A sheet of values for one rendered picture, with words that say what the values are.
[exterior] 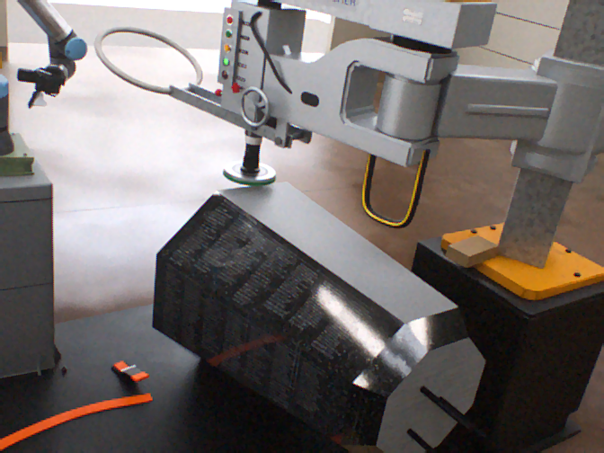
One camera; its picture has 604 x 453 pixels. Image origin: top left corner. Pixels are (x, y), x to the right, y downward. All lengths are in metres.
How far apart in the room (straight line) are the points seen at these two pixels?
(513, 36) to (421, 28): 7.79
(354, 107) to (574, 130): 0.76
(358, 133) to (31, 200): 1.23
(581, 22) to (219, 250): 1.49
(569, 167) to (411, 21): 0.83
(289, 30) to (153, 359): 1.53
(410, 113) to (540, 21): 7.47
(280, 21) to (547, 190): 1.16
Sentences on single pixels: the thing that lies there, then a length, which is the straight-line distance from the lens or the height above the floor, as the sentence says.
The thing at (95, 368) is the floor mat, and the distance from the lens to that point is 3.13.
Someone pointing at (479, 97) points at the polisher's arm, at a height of 1.42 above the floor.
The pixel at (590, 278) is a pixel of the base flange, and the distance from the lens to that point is 2.89.
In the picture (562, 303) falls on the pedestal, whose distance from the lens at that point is 2.70.
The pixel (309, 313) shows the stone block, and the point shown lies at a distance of 2.24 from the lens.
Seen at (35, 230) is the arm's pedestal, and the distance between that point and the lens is 2.80.
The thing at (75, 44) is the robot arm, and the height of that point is 1.31.
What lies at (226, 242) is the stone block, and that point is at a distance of 2.58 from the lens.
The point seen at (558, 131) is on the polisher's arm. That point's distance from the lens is 2.58.
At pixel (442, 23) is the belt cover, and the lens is 2.16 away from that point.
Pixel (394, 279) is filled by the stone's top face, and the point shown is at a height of 0.84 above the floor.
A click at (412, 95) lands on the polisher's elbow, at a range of 2.27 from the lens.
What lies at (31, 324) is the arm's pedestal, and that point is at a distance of 3.00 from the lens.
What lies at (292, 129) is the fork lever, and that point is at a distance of 2.75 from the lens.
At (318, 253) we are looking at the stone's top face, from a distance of 2.37.
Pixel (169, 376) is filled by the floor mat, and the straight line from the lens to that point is 3.09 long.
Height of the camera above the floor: 1.90
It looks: 24 degrees down
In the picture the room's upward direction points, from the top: 9 degrees clockwise
